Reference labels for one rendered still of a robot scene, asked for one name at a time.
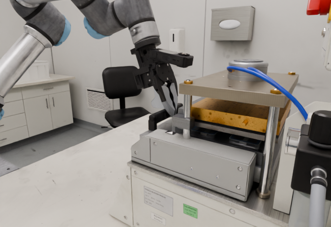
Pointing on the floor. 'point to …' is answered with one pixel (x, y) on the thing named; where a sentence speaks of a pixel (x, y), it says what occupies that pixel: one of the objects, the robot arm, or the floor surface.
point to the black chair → (109, 76)
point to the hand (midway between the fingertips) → (174, 112)
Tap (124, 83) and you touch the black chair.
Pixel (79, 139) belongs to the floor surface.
